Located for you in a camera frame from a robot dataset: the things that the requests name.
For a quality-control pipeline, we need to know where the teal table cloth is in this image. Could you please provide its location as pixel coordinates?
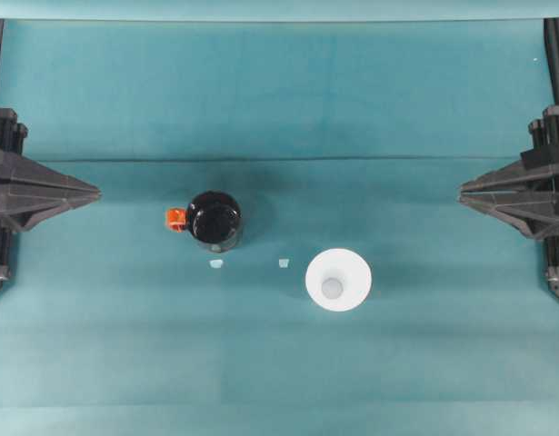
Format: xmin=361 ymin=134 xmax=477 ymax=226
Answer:
xmin=0 ymin=17 xmax=559 ymax=436

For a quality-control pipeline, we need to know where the teal backdrop sheet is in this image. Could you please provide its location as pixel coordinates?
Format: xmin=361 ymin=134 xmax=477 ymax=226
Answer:
xmin=0 ymin=0 xmax=559 ymax=22

